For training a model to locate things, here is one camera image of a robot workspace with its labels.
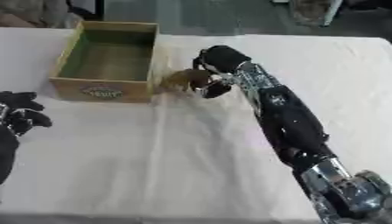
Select brown soft toy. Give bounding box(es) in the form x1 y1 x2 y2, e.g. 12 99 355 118
157 68 214 93

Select tan cardboard box green inside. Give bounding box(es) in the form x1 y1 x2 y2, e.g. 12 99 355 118
47 20 161 104

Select person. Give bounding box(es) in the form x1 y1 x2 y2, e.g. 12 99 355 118
0 0 85 29

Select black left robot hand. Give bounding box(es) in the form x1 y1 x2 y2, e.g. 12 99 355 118
0 90 54 137

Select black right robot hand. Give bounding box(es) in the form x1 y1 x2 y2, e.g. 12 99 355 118
191 45 253 100

